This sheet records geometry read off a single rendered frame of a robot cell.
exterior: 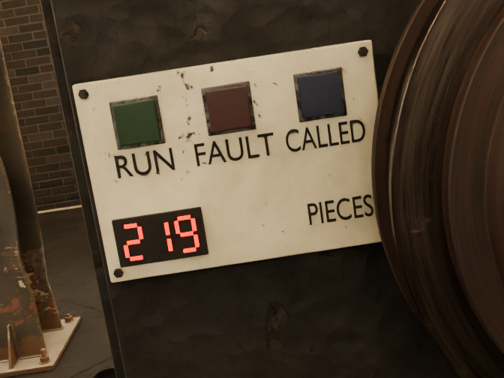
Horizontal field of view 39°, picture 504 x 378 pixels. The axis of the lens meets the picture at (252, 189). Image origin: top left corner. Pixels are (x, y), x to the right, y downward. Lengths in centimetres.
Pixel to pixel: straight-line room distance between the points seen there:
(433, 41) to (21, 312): 299
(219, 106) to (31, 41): 624
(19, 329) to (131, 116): 282
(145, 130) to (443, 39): 26
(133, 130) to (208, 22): 11
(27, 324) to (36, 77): 378
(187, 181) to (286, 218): 9
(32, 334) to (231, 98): 285
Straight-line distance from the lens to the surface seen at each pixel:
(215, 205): 63
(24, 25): 684
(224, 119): 61
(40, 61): 681
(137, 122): 62
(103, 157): 63
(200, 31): 64
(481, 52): 50
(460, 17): 51
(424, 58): 50
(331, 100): 62
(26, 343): 342
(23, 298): 334
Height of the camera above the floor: 125
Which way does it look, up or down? 11 degrees down
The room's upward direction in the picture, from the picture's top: 9 degrees counter-clockwise
